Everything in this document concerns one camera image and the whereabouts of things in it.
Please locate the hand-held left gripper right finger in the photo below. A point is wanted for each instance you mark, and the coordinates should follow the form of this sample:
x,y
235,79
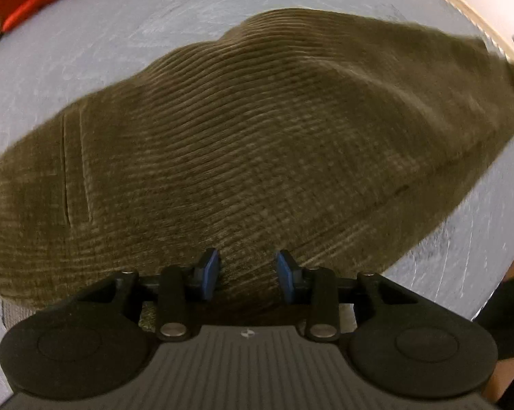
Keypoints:
x,y
283,275

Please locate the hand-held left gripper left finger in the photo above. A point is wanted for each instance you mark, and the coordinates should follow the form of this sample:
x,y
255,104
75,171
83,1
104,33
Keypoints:
x,y
211,274

